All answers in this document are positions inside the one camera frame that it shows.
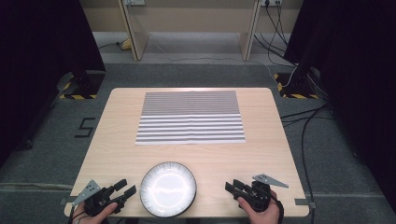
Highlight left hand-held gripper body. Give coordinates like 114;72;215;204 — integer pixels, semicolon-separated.
72;179;126;217

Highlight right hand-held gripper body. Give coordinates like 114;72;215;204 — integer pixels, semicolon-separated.
236;173;290;214

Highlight white plate with black rim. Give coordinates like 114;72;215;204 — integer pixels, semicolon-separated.
138;161;198;218

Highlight person's left hand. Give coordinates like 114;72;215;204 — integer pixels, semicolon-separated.
72;202;119;224

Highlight person's right hand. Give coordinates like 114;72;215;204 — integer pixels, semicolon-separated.
237;189;280;224

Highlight grey white striped placemat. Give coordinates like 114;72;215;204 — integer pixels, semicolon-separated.
134;91;247;146

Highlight black stand base striped tape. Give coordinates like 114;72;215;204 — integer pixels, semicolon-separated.
58;69;106;101
273;66;321;100

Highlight yellow plug block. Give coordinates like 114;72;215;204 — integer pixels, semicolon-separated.
120;37;133;51

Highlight black curtain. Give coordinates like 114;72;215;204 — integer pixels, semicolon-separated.
0;0;106;169
283;0;396;216

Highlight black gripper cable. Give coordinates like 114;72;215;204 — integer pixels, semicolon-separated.
274;194;286;224
66;204;87;224

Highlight grey metal table bracket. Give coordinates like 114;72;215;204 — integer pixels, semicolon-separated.
59;196;78;206
294;198;318;209

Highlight black floor cables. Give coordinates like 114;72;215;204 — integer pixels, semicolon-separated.
279;104;335;224

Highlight black socket cables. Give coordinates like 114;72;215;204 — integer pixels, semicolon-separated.
253;2;297;67

